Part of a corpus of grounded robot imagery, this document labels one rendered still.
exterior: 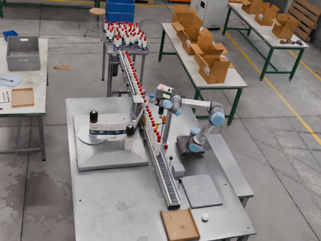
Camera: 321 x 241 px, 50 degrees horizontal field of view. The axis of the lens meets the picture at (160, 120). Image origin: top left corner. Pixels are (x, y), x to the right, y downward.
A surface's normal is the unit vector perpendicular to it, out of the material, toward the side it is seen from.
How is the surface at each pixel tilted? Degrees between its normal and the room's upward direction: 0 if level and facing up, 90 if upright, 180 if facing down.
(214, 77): 90
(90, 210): 0
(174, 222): 0
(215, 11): 90
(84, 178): 0
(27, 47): 90
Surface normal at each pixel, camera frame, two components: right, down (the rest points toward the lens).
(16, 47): 0.29, 0.62
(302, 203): 0.14, -0.79
